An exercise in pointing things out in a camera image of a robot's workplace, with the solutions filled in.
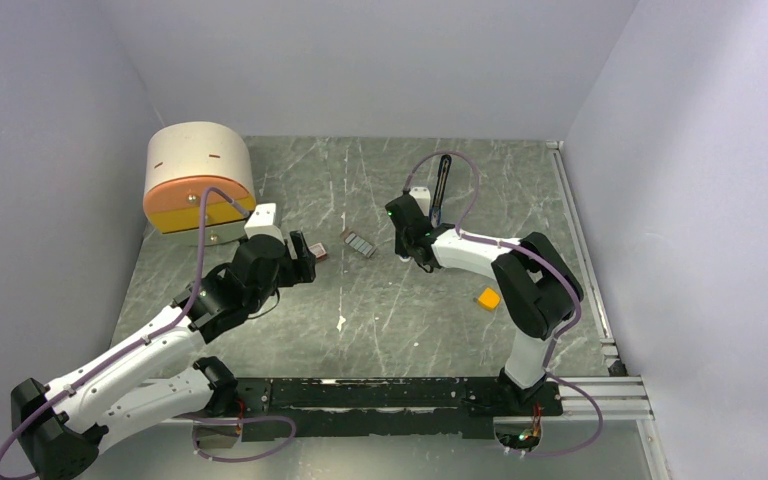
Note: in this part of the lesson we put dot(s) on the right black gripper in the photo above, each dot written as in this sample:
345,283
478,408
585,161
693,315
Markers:
399,247

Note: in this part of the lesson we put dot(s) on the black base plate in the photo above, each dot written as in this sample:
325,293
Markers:
312,407

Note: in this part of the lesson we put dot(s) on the beige drawer cabinet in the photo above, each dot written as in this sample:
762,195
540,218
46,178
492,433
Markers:
185,159

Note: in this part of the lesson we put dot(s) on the red white staple box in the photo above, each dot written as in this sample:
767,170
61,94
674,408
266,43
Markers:
319,251

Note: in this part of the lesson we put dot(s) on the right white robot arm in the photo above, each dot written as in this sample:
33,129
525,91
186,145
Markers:
541,294

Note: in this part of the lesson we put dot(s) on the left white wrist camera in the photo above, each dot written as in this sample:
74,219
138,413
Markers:
265,220

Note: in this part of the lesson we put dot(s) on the aluminium side rail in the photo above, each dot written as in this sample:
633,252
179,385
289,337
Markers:
596,308

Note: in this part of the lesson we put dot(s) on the staple tray with staples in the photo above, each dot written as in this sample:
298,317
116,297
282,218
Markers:
357,243

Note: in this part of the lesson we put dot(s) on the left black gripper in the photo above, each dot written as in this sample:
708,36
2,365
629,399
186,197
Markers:
300,269

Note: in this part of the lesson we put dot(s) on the orange yellow block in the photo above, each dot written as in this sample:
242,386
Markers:
488,299

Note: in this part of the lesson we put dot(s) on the blue stapler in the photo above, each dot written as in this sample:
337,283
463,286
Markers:
435,212

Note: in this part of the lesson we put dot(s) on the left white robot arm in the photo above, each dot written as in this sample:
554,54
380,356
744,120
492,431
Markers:
63,425

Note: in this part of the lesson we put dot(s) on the aluminium front rail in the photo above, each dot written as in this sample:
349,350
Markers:
582,398

